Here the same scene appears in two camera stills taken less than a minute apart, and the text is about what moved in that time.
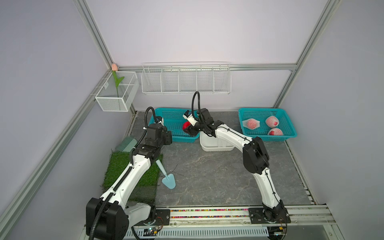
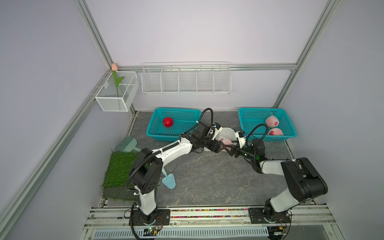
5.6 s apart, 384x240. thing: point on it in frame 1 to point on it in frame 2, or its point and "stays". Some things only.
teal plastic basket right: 285,124 stays
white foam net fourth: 277,131 stays
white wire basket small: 107,96 stays
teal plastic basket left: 173,119 stays
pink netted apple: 251,123 to 227,142
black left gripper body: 166,138 to 211,144
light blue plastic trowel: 169,180 stays
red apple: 251,124 to 227,142
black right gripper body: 198,126 to 244,151
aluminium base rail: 302,217 stays
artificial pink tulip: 114,69 stays
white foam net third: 272,121 stays
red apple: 185,125 to 168,122
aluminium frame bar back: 154,67 stays
